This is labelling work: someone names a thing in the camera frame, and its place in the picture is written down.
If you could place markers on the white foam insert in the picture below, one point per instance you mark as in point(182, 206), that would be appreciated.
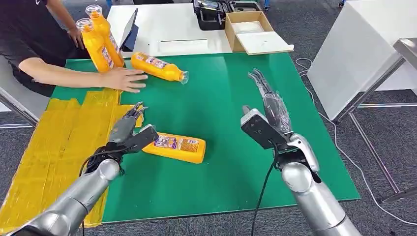
point(247, 27)

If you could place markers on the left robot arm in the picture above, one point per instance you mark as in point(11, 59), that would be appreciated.
point(81, 192)

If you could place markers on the dark tablet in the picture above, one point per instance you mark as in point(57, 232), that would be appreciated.
point(133, 40)

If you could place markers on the white flat board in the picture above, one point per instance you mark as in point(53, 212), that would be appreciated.
point(264, 44)

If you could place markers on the yellow sheet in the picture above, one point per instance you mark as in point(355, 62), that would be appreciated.
point(49, 146)

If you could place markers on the black tool case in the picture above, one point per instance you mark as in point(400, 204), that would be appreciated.
point(208, 19)

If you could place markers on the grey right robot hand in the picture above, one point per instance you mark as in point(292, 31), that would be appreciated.
point(275, 110)

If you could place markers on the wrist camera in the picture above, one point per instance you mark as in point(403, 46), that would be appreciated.
point(260, 130)
point(143, 138)

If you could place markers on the orange drink bottle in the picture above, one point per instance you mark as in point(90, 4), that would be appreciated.
point(94, 49)
point(156, 66)
point(182, 154)
point(106, 35)

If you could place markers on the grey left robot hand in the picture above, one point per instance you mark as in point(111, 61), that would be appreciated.
point(123, 130)

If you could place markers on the open cardboard box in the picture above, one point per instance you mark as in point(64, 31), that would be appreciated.
point(249, 17)

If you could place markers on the person's right hand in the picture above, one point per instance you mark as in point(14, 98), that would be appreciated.
point(119, 79)

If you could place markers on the green table mat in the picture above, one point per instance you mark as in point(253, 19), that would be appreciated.
point(228, 97)

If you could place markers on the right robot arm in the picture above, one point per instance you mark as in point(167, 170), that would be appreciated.
point(312, 198)

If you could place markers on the white table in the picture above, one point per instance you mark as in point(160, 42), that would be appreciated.
point(351, 49)

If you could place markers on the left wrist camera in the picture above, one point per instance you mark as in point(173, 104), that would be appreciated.
point(143, 138)

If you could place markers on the person's left hand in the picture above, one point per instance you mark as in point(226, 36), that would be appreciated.
point(77, 37)

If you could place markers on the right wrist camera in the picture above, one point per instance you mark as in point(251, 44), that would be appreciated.
point(260, 130)

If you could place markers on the person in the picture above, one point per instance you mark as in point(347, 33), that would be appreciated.
point(22, 32)

